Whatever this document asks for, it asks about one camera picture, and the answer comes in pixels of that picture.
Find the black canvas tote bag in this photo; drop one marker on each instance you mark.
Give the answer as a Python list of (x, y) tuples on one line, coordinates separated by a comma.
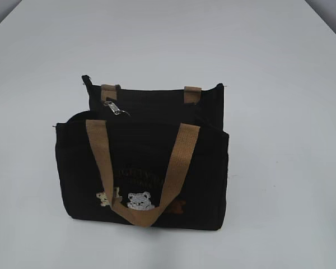
[(164, 166)]

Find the silver zipper pull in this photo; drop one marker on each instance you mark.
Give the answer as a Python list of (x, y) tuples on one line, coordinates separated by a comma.
[(114, 108)]

